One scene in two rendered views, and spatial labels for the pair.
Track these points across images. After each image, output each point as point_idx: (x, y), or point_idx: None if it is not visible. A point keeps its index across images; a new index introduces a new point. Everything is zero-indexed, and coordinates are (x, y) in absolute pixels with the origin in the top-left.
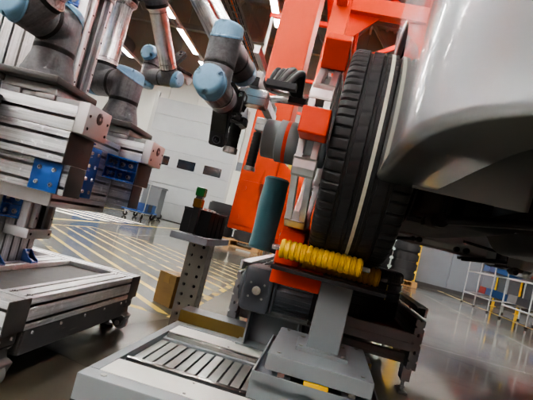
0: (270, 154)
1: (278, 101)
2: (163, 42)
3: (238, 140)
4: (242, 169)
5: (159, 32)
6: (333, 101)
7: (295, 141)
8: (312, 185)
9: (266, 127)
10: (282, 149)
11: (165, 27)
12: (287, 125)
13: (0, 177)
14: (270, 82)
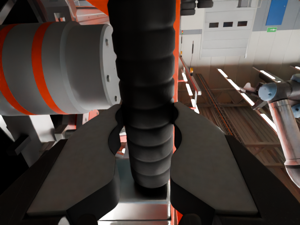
0: (75, 33)
1: (122, 129)
2: (288, 129)
3: (113, 47)
4: (178, 10)
5: (294, 139)
6: (24, 157)
7: (14, 84)
8: (54, 7)
9: (100, 97)
10: (36, 55)
11: (288, 144)
12: (63, 111)
13: None
14: None
